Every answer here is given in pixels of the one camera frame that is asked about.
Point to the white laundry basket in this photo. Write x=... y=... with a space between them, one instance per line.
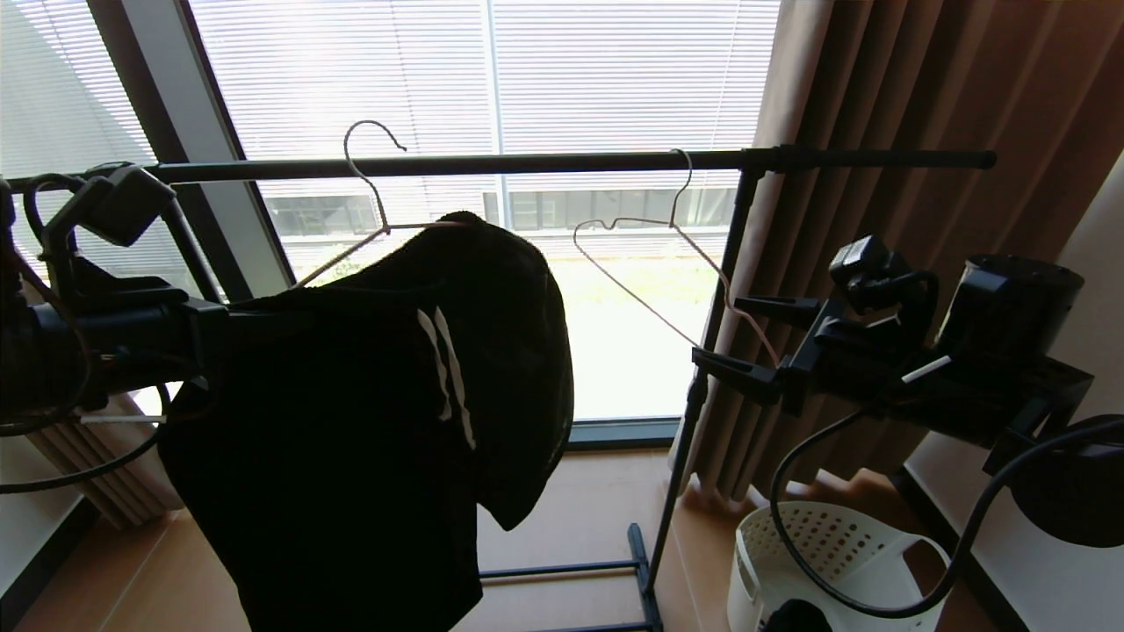
x=834 y=544

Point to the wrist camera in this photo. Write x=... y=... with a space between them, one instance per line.
x=105 y=211
x=878 y=272

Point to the black shorts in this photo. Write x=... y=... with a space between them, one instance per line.
x=351 y=439

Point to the heap of clothes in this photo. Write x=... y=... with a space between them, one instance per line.
x=795 y=617

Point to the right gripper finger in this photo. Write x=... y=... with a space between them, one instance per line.
x=777 y=309
x=738 y=373

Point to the window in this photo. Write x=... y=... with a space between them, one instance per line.
x=395 y=70

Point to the black clothes rack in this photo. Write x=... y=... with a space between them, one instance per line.
x=571 y=162

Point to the pink clothes hanger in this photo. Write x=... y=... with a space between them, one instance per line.
x=364 y=175
x=650 y=307

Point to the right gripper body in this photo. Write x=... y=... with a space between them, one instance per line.
x=843 y=360

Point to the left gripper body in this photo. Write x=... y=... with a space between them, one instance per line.
x=140 y=342

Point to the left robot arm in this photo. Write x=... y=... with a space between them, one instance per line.
x=22 y=351

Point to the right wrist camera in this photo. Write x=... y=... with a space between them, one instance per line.
x=878 y=272

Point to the brown curtain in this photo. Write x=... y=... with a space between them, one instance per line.
x=114 y=483
x=878 y=219

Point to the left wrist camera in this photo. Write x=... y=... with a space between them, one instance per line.
x=105 y=211

